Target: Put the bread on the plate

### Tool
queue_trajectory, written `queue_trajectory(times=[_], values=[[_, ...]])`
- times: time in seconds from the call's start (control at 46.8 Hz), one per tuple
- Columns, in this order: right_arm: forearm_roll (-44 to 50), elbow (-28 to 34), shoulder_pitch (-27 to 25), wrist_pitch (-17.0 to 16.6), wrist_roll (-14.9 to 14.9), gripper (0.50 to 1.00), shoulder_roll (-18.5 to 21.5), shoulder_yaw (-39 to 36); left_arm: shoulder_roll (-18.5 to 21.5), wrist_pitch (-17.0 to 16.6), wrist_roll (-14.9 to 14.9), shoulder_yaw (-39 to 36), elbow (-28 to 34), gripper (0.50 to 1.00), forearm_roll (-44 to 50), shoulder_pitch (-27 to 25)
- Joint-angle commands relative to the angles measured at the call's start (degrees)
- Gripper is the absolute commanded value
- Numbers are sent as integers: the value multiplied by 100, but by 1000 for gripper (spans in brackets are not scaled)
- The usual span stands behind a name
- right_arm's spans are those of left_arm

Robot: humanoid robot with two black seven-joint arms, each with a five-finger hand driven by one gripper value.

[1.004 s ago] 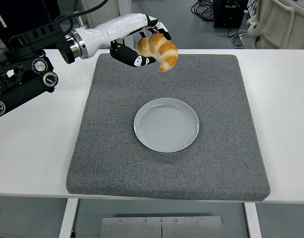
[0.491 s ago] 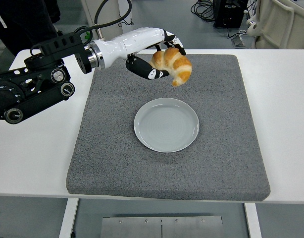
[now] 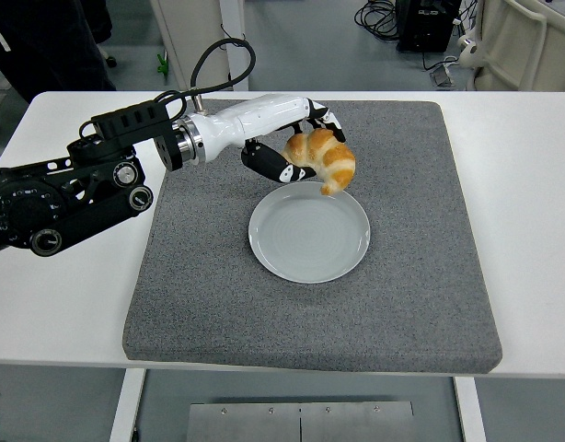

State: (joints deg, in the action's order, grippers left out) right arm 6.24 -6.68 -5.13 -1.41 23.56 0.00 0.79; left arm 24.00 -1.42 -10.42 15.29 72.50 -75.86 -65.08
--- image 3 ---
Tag grey square foam mat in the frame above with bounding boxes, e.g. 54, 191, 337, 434
121, 98, 503, 375

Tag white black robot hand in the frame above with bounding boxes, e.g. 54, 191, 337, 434
189, 94, 348, 184

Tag white table leg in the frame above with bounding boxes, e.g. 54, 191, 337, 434
108, 367, 148, 442
452, 375, 489, 442

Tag white cabinet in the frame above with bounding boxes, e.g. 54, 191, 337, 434
149, 0, 233, 92

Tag cream machine housing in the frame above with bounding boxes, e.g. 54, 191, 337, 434
456, 0, 565, 93

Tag golden croissant bread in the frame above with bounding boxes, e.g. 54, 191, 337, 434
282, 129, 357, 197

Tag person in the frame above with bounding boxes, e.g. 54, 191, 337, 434
0, 0, 118, 100

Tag small grey floor box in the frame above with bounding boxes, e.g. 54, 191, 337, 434
429, 64, 456, 87

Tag black cable bundle on floor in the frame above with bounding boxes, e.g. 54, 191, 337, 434
354, 0, 401, 42

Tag round grey plate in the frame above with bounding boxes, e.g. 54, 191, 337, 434
248, 181, 372, 285

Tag black computer case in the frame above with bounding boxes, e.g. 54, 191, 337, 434
396, 0, 463, 52

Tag white square post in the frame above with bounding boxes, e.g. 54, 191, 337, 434
217, 0, 250, 92

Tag grey metal plate with screws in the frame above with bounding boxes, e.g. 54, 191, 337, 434
186, 401, 417, 442

